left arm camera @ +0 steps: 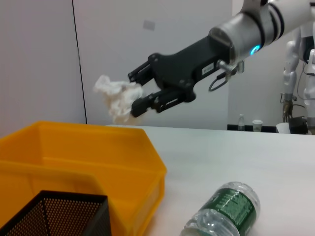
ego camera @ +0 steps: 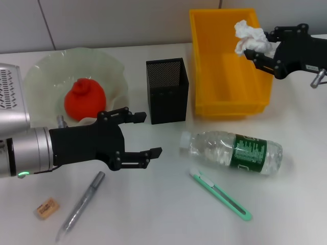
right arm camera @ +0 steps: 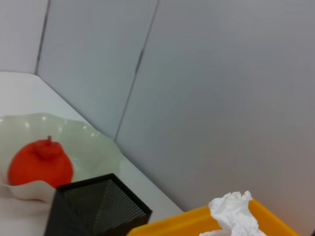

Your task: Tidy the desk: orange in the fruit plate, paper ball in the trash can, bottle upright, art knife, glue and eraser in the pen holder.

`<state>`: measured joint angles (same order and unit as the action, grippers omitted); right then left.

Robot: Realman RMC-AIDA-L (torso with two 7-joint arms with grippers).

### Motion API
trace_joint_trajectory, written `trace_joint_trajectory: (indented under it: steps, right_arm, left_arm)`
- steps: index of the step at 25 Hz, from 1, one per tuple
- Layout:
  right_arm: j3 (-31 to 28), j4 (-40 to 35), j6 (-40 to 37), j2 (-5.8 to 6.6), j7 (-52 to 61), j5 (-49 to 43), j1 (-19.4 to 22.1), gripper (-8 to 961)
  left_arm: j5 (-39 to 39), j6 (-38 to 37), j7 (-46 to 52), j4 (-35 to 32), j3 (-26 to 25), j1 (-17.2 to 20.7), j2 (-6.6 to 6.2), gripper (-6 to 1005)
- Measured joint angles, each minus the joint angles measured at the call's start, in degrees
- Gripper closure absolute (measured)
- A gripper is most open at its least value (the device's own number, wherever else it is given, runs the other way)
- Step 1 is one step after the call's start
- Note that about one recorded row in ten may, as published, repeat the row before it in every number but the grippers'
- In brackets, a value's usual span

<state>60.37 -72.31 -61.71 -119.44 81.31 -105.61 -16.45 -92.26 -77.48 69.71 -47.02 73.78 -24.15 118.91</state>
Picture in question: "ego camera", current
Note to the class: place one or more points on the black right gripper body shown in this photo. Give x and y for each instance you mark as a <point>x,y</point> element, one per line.
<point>301,53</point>

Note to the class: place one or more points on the yellow plastic bin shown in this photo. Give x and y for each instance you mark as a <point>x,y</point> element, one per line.
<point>219,84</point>

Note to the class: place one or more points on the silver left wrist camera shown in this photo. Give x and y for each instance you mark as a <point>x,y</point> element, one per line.
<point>11,94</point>

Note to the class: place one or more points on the mint green utility knife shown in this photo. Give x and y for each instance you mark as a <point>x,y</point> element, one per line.
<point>224,201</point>

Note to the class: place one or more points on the clear water bottle green label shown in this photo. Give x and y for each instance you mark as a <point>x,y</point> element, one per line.
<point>230,153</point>

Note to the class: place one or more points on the black mesh pen holder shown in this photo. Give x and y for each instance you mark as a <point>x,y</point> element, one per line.
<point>168,102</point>

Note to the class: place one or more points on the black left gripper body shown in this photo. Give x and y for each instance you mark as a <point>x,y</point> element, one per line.
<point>87,143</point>

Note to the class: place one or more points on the red-orange toy orange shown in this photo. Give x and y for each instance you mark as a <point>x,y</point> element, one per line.
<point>85,99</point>

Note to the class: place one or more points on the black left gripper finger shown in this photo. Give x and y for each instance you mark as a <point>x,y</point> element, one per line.
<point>127,117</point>
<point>138,158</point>

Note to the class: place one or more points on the pale green glass fruit plate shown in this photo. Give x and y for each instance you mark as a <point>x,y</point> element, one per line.
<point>51,66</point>

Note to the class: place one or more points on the white paper ball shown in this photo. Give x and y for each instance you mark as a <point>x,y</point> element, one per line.
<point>253,38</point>

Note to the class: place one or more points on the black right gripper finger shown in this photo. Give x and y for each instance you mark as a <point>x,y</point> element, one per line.
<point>263,60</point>
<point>281,32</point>

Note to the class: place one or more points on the tan eraser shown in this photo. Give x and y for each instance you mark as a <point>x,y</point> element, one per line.
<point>47,208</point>

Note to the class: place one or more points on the silver clear pen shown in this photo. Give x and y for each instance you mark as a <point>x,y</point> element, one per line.
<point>79,206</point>

